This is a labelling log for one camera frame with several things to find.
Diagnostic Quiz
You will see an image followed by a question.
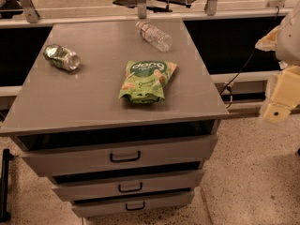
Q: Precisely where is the grey drawer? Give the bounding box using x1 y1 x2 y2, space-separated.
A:
22 135 218 176
52 169 203 202
72 189 194 218

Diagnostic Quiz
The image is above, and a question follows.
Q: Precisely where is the clear plastic water bottle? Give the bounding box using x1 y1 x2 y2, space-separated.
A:
136 22 173 52

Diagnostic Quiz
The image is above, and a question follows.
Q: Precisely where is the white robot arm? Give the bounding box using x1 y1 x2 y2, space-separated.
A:
255 2 300 124

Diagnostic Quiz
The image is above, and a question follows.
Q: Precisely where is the bottom grey drawer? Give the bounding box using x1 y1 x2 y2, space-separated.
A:
72 189 194 218

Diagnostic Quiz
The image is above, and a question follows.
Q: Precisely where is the grey drawer cabinet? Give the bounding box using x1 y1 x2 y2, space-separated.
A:
1 20 227 206

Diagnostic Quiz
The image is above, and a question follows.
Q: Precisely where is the black stand left edge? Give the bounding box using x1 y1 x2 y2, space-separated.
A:
0 149 13 223

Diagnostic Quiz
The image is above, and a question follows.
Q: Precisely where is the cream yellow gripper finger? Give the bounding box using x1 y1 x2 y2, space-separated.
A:
262 66 300 124

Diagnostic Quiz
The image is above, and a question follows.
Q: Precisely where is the middle grey drawer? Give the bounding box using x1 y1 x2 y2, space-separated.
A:
52 169 203 202

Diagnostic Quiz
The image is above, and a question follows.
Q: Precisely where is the top grey drawer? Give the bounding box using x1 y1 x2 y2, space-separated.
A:
22 135 218 176

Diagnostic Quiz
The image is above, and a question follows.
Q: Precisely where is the green snack chip bag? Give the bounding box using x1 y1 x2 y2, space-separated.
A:
118 61 177 104

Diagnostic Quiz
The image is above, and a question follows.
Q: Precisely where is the black cable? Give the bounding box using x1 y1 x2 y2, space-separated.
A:
219 5 280 109

